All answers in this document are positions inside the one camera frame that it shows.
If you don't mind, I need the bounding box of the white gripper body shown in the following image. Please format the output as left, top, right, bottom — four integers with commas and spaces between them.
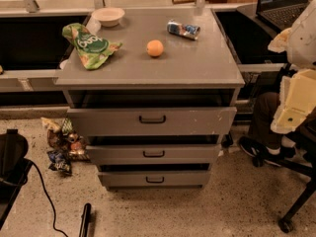
271, 69, 316, 134

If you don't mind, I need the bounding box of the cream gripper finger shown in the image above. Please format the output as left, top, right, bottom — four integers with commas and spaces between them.
268, 28, 291, 53

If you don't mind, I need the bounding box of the grey top drawer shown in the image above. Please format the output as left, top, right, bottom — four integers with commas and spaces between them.
68, 107, 236, 136

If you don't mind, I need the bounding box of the grey drawer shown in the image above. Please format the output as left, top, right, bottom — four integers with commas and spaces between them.
87, 144, 220, 165
98, 171, 210, 189
68, 107, 236, 136

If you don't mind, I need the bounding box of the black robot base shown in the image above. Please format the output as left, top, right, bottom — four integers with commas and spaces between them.
0, 129, 30, 229

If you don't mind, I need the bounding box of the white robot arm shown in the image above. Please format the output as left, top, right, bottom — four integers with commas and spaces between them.
268, 0, 316, 134

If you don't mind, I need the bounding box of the grey middle drawer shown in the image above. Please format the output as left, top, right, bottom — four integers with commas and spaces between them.
87, 144, 220, 165

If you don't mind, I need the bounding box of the grey bottom drawer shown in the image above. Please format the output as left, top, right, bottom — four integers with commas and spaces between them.
98, 171, 210, 189

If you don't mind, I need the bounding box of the grey drawer cabinet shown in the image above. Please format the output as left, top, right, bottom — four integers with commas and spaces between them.
54, 7, 246, 191

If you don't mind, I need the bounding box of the black laptop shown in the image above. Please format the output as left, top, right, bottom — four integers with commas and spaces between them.
256, 0, 309, 31

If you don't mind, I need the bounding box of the person's leg and shoe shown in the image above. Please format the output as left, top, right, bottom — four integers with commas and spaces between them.
239, 92, 295, 166

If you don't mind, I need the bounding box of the black office chair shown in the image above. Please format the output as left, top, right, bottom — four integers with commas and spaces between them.
273, 119, 316, 233

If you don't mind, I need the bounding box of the wooden stick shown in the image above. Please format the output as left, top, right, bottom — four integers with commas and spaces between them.
172, 0, 209, 4

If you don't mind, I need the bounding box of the crushed blue can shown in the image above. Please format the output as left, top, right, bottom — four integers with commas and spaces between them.
167, 20, 200, 40

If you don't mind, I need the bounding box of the orange fruit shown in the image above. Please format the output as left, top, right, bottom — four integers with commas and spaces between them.
146, 39, 164, 57

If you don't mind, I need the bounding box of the white bowl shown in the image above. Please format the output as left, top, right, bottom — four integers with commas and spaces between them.
92, 7, 124, 27

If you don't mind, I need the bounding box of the green chip bag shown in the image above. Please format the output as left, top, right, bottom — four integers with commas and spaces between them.
62, 23, 122, 70

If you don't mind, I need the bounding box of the snack bags pile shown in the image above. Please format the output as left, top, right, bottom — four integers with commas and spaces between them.
40, 118, 89, 175

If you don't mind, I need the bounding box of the black cylinder on floor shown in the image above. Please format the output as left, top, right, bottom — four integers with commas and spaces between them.
79, 203, 92, 237

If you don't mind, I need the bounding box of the black cable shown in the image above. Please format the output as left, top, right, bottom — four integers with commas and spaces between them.
28, 160, 69, 237

